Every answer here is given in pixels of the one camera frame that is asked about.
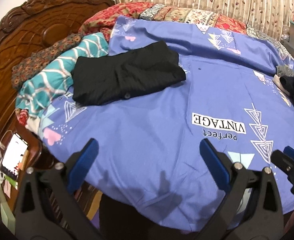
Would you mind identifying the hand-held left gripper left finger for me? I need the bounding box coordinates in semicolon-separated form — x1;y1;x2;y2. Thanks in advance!
14;137;100;240

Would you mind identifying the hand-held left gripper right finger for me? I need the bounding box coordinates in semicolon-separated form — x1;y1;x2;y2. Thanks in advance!
198;138;285;240

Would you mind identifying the black pinstriped garment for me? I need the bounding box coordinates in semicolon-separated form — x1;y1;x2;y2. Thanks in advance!
71;41;187;106

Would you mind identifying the blue printed bedsheet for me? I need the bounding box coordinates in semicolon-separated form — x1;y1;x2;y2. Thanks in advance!
38;15;294;232

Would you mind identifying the smartphone with lit screen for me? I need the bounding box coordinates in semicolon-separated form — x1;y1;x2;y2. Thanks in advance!
1;133;29;180

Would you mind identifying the grey cloth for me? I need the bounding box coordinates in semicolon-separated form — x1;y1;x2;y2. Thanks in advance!
276;65;294;78

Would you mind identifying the teal wave-patterned cloth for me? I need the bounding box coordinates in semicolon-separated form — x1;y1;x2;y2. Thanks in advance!
15;32;109;117

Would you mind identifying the brown floral cloth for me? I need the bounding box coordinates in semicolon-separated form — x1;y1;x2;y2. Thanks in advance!
11;33;84;90

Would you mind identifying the carved wooden headboard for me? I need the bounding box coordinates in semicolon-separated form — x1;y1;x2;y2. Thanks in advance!
0;0;116;170

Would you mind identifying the red floral quilt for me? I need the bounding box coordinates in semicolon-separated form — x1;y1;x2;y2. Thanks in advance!
78;2;287;48

